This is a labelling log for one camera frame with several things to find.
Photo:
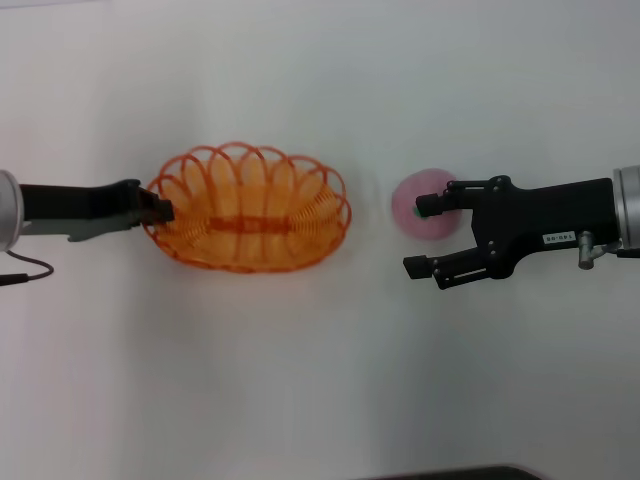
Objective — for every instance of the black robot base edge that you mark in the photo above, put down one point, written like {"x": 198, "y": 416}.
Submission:
{"x": 450, "y": 474}

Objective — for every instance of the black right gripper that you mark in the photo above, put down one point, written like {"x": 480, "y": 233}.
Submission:
{"x": 540, "y": 215}

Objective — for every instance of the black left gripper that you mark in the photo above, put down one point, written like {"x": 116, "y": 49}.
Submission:
{"x": 70, "y": 202}

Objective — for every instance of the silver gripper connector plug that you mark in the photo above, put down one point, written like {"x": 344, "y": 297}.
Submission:
{"x": 585, "y": 250}

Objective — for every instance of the pink plush peach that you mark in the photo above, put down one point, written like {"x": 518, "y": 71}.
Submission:
{"x": 415, "y": 225}

